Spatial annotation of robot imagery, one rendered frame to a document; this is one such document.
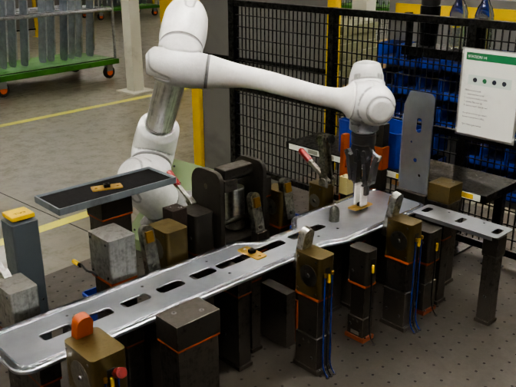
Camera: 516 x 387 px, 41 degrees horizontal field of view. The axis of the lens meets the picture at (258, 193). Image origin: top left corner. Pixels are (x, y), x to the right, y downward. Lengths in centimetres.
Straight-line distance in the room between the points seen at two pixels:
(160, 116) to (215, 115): 264
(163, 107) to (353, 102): 75
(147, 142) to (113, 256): 85
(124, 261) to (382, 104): 78
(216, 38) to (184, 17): 282
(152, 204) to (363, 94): 94
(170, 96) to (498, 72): 110
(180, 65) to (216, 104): 302
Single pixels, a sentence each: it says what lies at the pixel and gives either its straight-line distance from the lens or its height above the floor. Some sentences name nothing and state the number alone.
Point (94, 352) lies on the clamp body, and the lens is 138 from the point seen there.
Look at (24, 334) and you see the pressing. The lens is 159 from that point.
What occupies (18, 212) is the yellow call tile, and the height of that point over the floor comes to 116.
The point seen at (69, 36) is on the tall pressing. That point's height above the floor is 59.
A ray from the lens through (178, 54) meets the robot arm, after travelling 200.
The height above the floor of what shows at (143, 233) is 109.
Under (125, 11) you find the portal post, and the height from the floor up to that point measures 101.
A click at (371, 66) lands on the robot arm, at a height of 146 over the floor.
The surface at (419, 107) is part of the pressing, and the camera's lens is 230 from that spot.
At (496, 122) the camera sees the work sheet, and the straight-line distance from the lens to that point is 249.
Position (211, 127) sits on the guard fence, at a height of 52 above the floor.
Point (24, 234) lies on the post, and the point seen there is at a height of 111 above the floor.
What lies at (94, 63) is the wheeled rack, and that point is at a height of 26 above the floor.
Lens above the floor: 179
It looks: 20 degrees down
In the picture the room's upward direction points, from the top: straight up
